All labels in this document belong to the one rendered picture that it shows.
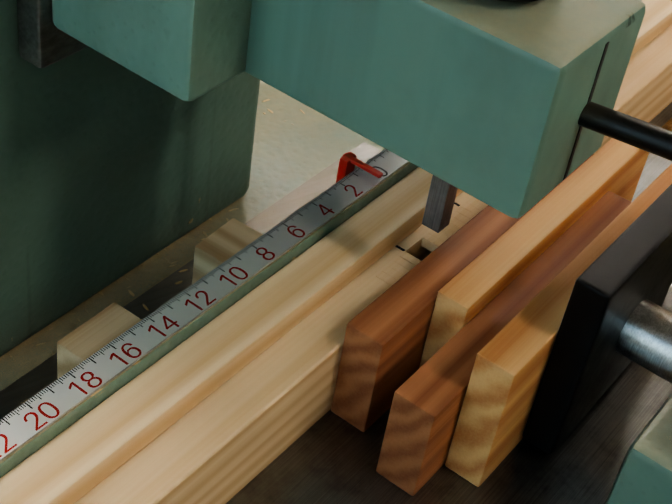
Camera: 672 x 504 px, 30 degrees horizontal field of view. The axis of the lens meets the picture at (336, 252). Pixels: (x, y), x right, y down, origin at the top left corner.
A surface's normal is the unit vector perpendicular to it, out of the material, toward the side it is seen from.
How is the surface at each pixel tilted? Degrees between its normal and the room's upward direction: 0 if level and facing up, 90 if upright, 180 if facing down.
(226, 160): 90
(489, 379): 90
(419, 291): 0
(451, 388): 0
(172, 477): 0
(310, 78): 90
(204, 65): 90
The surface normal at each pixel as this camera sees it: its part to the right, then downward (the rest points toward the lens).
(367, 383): -0.60, 0.46
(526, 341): 0.13, -0.75
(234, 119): 0.79, 0.48
